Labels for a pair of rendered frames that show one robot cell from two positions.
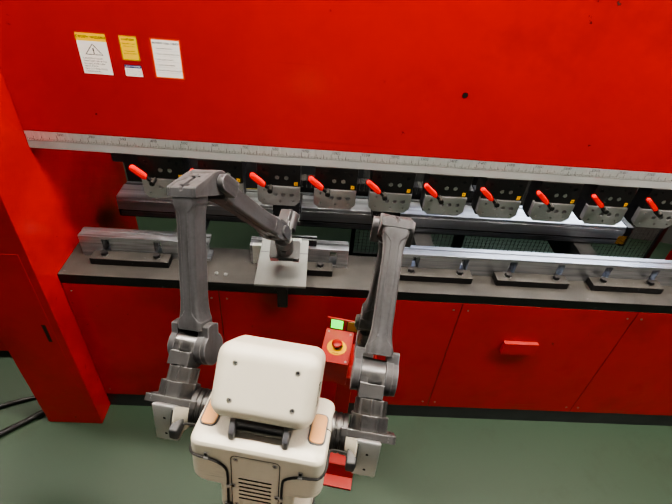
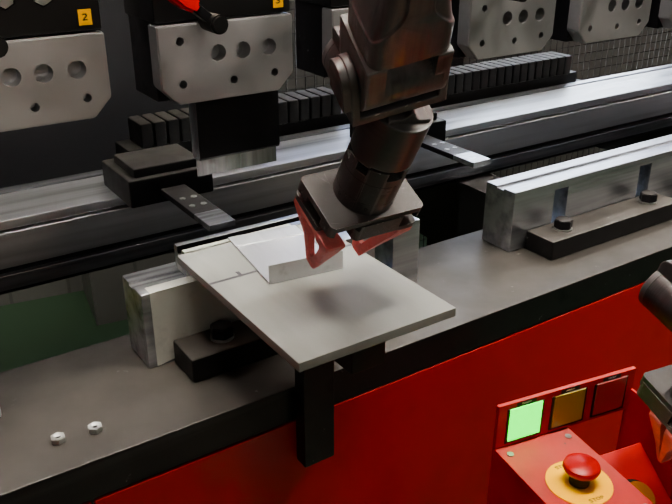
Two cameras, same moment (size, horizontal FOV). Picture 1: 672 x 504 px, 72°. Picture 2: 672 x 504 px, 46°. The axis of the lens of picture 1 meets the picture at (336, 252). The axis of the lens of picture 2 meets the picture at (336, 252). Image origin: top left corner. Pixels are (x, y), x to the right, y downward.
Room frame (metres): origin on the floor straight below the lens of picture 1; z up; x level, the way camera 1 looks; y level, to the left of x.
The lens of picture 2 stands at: (0.64, 0.53, 1.38)
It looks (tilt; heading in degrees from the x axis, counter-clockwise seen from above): 25 degrees down; 330
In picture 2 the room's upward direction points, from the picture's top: straight up
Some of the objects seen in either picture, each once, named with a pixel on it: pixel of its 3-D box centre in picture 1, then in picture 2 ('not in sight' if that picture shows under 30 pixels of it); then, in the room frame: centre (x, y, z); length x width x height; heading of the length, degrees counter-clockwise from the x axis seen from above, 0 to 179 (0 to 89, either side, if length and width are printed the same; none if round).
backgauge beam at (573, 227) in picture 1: (379, 213); (367, 160); (1.77, -0.18, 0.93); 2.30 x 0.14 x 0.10; 94
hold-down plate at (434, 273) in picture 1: (434, 275); (605, 223); (1.43, -0.41, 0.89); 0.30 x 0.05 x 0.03; 94
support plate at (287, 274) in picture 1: (283, 261); (307, 284); (1.30, 0.19, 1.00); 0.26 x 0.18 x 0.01; 4
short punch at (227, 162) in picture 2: (286, 209); (235, 128); (1.44, 0.20, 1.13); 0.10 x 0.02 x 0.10; 94
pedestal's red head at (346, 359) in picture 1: (349, 352); (602, 486); (1.10, -0.08, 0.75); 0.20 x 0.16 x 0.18; 84
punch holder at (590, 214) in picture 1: (603, 200); not in sight; (1.52, -0.97, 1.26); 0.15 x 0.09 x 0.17; 94
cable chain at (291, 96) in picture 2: (338, 183); (240, 115); (1.86, 0.02, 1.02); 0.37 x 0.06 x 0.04; 94
